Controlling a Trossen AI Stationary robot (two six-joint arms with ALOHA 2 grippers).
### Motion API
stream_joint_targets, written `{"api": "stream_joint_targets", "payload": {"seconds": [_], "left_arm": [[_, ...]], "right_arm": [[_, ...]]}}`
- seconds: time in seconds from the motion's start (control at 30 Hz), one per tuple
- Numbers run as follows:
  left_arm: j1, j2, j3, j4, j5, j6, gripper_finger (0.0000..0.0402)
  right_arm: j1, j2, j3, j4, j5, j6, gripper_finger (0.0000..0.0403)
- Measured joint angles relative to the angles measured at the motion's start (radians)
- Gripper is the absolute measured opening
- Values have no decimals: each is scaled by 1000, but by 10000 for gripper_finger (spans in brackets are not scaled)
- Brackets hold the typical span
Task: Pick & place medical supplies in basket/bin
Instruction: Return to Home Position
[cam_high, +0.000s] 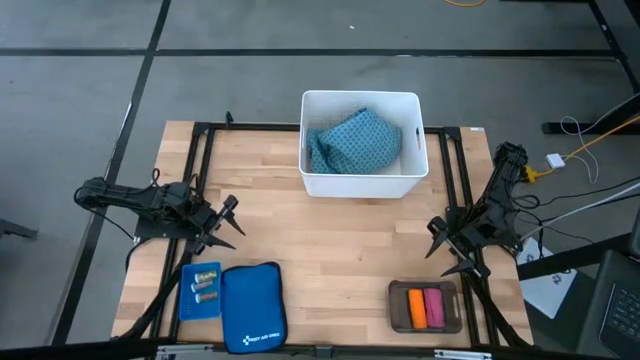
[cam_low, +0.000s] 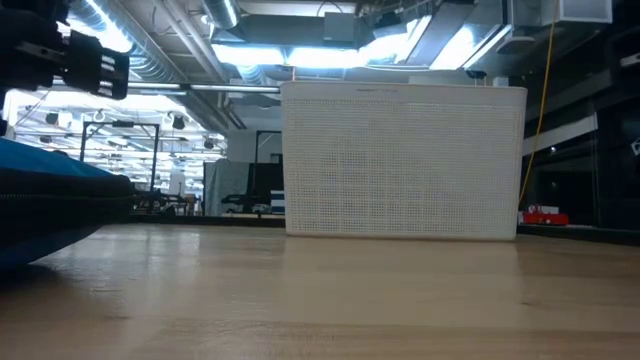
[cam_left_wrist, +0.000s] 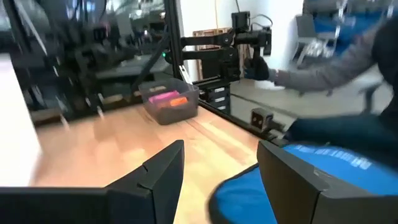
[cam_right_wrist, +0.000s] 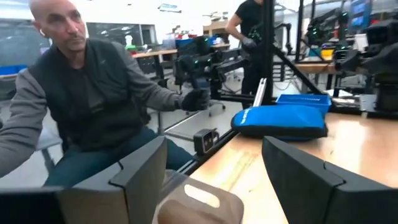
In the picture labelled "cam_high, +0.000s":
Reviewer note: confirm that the orange bandage roll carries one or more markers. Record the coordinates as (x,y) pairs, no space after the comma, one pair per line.
(417,308)

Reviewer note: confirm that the white paper sheet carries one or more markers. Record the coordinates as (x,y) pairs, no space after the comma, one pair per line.
(545,290)

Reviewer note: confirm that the clear pill vial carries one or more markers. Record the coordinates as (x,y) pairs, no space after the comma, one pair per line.
(201,286)

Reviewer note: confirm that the white plastic bin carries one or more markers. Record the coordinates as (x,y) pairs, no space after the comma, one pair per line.
(360,185)

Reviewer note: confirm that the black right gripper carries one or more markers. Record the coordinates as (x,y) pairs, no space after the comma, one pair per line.
(472,227)

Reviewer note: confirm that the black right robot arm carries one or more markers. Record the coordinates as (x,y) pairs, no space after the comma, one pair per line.
(505,175)

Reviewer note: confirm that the blue first aid pouch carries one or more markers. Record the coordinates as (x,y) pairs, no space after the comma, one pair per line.
(252,305)

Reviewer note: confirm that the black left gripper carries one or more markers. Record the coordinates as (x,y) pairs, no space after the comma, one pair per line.
(205,225)

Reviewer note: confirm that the black stand foot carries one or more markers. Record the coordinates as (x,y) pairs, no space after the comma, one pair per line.
(590,125)

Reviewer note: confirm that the black laptop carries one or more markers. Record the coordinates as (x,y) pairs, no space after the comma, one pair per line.
(615,305)

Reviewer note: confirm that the black aluminium table frame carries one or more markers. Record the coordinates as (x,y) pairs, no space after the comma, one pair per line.
(250,126)

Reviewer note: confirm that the pink bandage roll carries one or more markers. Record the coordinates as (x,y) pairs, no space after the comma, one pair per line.
(434,307)

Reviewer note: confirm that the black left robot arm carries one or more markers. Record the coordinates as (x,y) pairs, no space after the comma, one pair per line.
(135,197)

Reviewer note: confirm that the black desk bar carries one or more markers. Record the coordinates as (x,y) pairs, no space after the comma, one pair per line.
(575,257)

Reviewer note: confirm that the white power adapter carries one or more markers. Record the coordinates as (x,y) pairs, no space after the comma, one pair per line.
(555,160)

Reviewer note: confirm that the blue plastic tray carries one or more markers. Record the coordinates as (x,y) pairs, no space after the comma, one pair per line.
(187,300)

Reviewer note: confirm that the blue patterned towel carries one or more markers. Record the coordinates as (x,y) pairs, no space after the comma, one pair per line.
(360,145)

